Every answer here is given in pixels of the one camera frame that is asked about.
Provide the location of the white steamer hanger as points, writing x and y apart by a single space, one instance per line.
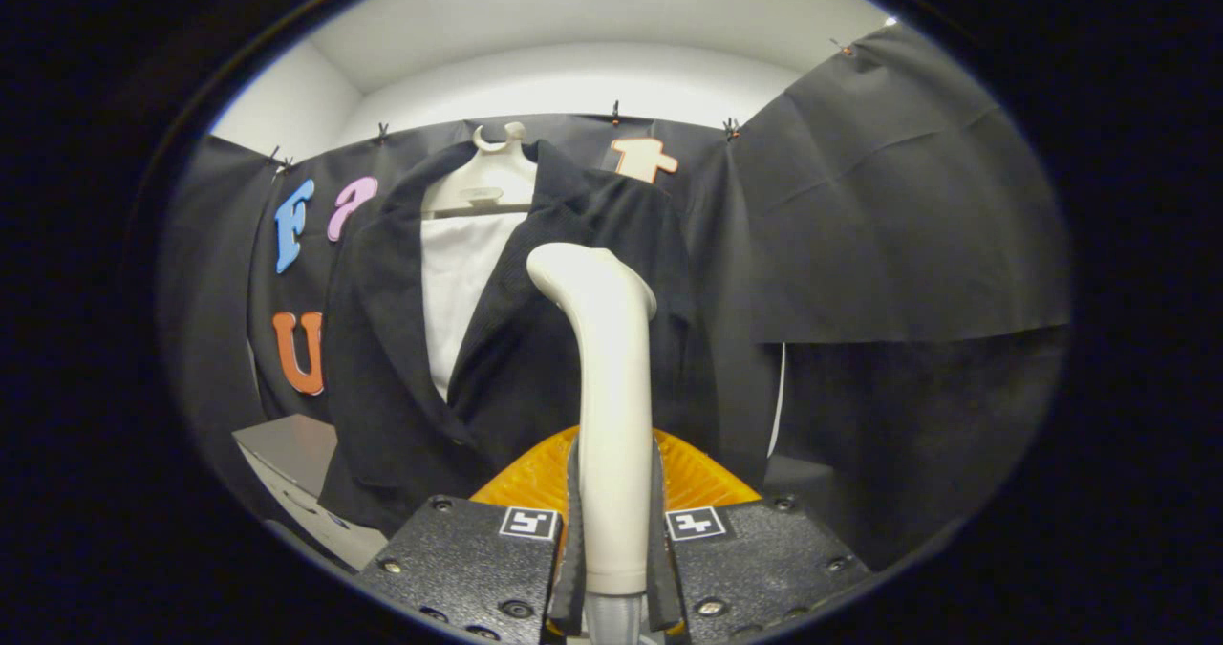
487 186

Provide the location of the white garment steamer head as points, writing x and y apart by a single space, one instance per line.
616 435

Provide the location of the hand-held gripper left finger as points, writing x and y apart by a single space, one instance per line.
468 559

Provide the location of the row of small black clips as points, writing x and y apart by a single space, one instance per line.
615 110

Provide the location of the grey cabinet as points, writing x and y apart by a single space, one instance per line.
287 444

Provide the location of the black suit jacket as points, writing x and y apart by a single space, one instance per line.
401 387

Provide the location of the black backdrop cloth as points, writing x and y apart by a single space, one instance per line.
908 196

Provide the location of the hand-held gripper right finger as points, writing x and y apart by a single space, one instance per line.
755 559

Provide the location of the white ironing board pad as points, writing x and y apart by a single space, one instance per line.
459 282

